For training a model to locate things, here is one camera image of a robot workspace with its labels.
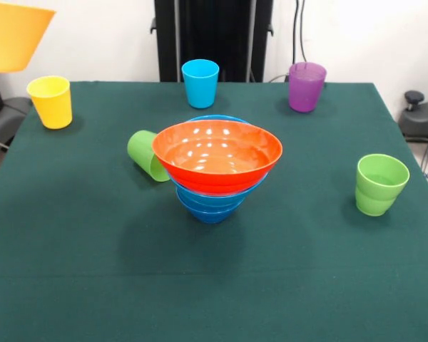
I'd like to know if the red-orange bowl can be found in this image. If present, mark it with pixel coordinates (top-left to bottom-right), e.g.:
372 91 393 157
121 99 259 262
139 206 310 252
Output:
151 119 284 195

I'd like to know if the large blue bowl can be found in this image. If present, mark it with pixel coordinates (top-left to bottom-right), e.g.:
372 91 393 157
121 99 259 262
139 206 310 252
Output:
167 114 270 200

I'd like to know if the small light blue bowl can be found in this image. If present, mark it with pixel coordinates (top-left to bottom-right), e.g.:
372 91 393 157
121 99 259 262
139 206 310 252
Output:
176 187 245 209

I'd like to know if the small dark blue bowl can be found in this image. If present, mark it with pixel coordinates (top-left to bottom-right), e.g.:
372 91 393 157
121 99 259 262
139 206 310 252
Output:
178 195 244 224

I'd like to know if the large yellow-orange bowl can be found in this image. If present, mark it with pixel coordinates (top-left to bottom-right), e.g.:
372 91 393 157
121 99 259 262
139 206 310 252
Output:
0 1 56 73

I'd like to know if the smooth green cup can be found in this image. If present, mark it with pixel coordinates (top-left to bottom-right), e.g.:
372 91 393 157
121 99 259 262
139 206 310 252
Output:
127 130 172 183

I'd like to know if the light blue cup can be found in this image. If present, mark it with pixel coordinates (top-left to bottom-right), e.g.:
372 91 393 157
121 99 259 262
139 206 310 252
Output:
180 59 220 110

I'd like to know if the dark green tablecloth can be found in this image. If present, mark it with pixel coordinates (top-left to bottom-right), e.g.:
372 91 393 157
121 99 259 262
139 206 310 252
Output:
0 81 428 342

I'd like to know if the purple cup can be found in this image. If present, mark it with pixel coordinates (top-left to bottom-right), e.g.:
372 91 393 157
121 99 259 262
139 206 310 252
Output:
288 61 328 113

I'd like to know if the ridged green cup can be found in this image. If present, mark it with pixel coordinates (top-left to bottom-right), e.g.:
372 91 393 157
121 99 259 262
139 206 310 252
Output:
355 153 411 217

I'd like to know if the yellow cup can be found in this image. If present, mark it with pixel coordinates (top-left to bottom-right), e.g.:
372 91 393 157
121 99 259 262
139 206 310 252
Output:
26 75 73 130

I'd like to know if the grey black stand base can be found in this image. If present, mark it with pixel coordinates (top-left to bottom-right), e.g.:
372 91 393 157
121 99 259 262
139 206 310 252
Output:
0 95 35 154
397 90 428 143

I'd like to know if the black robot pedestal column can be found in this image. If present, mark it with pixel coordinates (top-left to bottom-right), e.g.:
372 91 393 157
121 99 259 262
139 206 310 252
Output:
150 0 274 83

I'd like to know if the black hanging cable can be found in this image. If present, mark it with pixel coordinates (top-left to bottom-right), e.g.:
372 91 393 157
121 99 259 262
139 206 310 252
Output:
292 0 310 63

